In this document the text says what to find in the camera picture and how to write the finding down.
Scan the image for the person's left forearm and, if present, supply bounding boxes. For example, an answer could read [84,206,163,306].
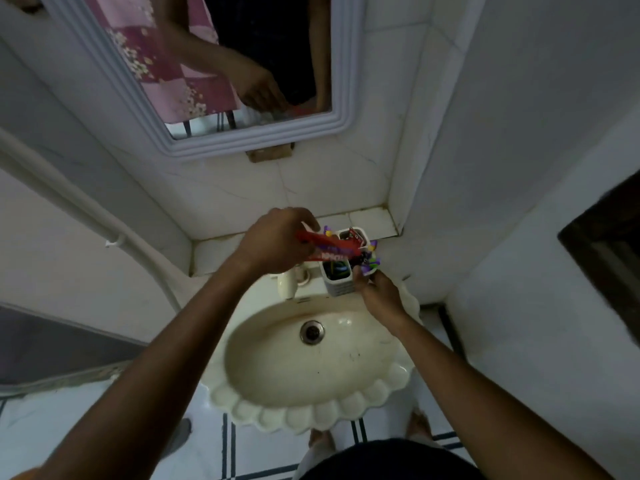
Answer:
[10,252,273,480]

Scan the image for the white scalloped wash basin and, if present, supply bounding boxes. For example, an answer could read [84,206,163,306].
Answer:
[207,267,422,436]

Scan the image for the person's left foot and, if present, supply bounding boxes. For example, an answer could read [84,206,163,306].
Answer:
[307,427,337,453]

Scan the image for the person's foot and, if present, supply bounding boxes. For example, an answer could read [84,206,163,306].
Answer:
[406,411,435,441]
[307,427,337,453]

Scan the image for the white plastic tap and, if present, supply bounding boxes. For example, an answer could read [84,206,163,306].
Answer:
[276,264,312,301]

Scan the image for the person's dark shorts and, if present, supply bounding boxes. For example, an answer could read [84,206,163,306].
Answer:
[299,439,487,480]

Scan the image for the white wall pipe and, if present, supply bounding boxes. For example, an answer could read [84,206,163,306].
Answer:
[0,126,197,315]

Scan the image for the white framed wall mirror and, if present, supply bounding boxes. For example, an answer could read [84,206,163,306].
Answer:
[36,0,364,161]

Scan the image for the person's right forearm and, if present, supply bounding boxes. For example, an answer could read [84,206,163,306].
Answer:
[384,315,617,480]

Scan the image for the person's right hand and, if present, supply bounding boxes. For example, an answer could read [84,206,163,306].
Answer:
[352,268,412,331]

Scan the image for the person's right foot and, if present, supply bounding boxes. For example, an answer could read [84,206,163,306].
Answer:
[406,411,435,441]

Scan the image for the brown mirror bracket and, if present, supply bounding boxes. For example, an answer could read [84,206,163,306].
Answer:
[244,142,296,164]

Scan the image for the metal sink drain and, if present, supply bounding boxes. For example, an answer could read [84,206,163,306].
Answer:
[299,320,326,346]

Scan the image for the grey floor slipper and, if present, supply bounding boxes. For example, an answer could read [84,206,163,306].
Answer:
[162,418,194,458]

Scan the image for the red toothpaste tube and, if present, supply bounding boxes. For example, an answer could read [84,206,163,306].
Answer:
[296,228,372,265]

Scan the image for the white toothbrush holder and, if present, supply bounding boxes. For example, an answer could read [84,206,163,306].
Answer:
[319,228,377,298]

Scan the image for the person's left hand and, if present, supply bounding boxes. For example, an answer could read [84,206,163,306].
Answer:
[235,207,321,276]

